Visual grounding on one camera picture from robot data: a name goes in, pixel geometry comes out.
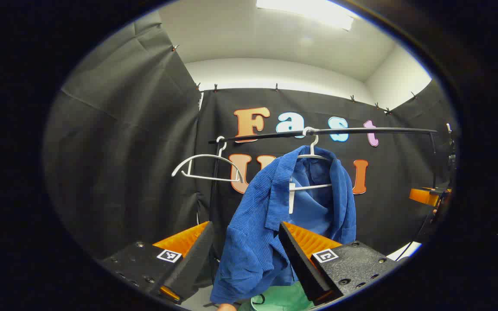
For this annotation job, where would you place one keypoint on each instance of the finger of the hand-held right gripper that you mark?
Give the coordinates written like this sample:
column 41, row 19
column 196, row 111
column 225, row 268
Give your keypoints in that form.
column 424, row 196

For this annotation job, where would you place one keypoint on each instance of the white clothes hanger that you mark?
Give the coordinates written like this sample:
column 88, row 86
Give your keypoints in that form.
column 314, row 144
column 208, row 155

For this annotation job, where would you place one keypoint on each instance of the green laundry hamper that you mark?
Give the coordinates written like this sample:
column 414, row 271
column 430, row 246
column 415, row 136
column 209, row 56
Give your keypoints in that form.
column 281, row 300

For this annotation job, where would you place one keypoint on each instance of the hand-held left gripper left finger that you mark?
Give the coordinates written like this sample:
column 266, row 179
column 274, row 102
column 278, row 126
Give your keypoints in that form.
column 193, row 263

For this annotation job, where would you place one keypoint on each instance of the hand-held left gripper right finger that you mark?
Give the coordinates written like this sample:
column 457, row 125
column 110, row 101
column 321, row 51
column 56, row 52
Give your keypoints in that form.
column 301, row 268

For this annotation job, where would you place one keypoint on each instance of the black clothes rack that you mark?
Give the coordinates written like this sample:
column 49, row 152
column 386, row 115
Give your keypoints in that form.
column 361, row 131

